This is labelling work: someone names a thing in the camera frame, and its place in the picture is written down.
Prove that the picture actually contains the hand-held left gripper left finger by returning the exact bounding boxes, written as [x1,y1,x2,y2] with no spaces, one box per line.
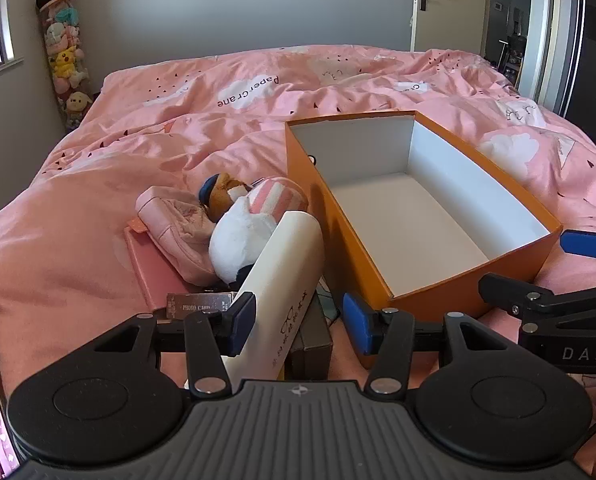
[80,291,257,400]

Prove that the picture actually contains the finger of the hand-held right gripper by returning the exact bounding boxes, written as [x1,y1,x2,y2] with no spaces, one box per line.
[559,229,596,262]
[479,272,596,323]

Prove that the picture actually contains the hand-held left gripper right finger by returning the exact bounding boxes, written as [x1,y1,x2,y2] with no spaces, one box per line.
[343,292,519,397]

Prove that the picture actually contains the dark photo card box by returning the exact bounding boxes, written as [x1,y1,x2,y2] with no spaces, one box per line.
[166,291,239,321]

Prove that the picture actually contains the grey-brown small box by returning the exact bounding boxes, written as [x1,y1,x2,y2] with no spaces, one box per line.
[285,290,333,381]

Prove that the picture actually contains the white long glasses box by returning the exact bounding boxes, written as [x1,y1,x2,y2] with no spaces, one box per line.
[223,210,326,383]

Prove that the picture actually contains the white plush toy pink stripes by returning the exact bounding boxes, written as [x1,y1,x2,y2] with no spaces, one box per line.
[209,180,309,283]

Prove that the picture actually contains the pink notebook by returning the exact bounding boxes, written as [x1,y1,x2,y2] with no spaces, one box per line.
[124,217,203,311]

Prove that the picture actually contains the orange cardboard box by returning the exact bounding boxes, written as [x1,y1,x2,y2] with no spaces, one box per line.
[284,110,564,323]

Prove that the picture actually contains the pink fabric pouch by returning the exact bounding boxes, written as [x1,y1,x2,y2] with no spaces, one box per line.
[136,186,219,283]

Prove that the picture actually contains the pink printed blanket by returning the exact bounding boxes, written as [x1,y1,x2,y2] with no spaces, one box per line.
[0,45,596,480]

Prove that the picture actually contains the white door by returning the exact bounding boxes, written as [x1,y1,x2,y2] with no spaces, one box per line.
[410,0,494,56]

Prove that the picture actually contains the clear tube of plush toys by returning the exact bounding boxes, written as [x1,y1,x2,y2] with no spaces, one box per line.
[38,0,91,133]

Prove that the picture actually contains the white sliding door frame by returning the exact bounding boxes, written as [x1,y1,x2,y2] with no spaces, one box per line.
[523,0,579,116]

